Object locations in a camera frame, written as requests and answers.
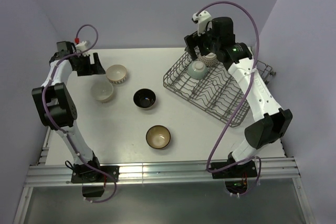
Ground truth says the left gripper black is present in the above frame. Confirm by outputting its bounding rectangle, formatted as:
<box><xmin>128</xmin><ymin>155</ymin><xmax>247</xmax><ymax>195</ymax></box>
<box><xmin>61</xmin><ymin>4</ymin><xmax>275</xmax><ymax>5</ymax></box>
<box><xmin>74</xmin><ymin>52</ymin><xmax>106</xmax><ymax>77</ymax></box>

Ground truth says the white bowl striped outside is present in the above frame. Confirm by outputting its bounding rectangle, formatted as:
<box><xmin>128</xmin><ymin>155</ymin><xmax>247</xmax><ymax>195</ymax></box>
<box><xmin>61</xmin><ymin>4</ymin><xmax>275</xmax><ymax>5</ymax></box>
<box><xmin>106</xmin><ymin>65</ymin><xmax>128</xmax><ymax>84</ymax></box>

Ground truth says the red patterned bowl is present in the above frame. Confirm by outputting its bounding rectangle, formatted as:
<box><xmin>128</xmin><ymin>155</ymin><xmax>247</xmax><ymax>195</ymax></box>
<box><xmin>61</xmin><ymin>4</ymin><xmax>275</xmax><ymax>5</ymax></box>
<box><xmin>197</xmin><ymin>53</ymin><xmax>218</xmax><ymax>67</ymax></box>

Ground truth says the light green bowl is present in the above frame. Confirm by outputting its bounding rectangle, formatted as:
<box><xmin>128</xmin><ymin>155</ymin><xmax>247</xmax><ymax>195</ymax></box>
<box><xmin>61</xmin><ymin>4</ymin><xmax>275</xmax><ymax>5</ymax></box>
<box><xmin>187</xmin><ymin>60</ymin><xmax>207</xmax><ymax>80</ymax></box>

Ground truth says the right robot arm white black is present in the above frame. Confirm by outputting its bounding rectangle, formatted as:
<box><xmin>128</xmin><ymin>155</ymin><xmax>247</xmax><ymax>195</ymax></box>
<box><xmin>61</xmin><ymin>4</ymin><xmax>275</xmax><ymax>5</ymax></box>
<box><xmin>184</xmin><ymin>14</ymin><xmax>293</xmax><ymax>177</ymax></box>

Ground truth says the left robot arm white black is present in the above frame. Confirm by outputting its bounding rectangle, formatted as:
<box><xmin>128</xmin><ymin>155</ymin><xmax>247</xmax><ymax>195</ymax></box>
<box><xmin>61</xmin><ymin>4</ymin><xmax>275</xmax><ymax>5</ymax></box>
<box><xmin>31</xmin><ymin>39</ymin><xmax>105</xmax><ymax>182</ymax></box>

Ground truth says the plain white bowl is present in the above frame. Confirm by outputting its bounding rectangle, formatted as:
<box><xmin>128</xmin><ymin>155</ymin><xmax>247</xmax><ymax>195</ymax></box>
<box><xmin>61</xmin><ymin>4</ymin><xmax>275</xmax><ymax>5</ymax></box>
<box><xmin>90</xmin><ymin>81</ymin><xmax>114</xmax><ymax>103</ymax></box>

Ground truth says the black glossy bowl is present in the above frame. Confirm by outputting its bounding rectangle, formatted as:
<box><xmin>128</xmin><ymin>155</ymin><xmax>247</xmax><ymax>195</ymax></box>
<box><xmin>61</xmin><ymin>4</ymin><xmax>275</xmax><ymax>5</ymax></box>
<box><xmin>133</xmin><ymin>88</ymin><xmax>156</xmax><ymax>110</ymax></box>

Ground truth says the brown beige bowl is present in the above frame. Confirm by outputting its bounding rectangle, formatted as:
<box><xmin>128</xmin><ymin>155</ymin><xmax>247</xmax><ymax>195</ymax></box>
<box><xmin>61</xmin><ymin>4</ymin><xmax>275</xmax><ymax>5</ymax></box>
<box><xmin>145</xmin><ymin>125</ymin><xmax>171</xmax><ymax>150</ymax></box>

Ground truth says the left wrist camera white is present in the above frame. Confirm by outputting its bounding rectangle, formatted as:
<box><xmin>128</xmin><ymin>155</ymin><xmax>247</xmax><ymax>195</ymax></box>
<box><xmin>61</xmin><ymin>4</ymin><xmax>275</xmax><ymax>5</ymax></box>
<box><xmin>75</xmin><ymin>38</ymin><xmax>90</xmax><ymax>52</ymax></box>

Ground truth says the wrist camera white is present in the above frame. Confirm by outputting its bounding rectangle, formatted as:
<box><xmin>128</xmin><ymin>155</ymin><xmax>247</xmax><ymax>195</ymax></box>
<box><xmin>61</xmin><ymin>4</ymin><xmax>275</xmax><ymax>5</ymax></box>
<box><xmin>192</xmin><ymin>10</ymin><xmax>212</xmax><ymax>36</ymax></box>
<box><xmin>75</xmin><ymin>38</ymin><xmax>90</xmax><ymax>52</ymax></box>

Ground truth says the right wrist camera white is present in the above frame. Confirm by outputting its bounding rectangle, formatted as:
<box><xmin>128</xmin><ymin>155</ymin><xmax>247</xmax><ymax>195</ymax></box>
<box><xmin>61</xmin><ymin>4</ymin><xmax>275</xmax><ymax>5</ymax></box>
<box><xmin>192</xmin><ymin>10</ymin><xmax>212</xmax><ymax>36</ymax></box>

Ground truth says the grey wire dish rack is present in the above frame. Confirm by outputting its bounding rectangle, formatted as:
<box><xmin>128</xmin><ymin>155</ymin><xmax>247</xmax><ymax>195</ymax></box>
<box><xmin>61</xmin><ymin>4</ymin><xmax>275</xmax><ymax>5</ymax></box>
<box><xmin>163</xmin><ymin>51</ymin><xmax>271</xmax><ymax>127</ymax></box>

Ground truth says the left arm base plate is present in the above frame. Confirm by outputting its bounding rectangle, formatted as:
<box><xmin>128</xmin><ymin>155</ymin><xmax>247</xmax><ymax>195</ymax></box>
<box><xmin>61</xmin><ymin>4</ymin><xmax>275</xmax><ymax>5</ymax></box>
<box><xmin>71</xmin><ymin>165</ymin><xmax>120</xmax><ymax>184</ymax></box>

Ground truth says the aluminium rail frame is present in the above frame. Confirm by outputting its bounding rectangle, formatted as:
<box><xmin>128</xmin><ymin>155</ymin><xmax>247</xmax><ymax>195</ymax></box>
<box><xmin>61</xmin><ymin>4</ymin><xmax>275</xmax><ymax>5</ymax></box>
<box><xmin>13</xmin><ymin>48</ymin><xmax>317</xmax><ymax>224</ymax></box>

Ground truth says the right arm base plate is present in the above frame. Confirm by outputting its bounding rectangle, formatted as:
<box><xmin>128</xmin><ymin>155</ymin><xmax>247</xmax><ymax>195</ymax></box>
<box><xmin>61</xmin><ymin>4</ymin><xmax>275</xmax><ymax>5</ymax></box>
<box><xmin>208</xmin><ymin>161</ymin><xmax>258</xmax><ymax>179</ymax></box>

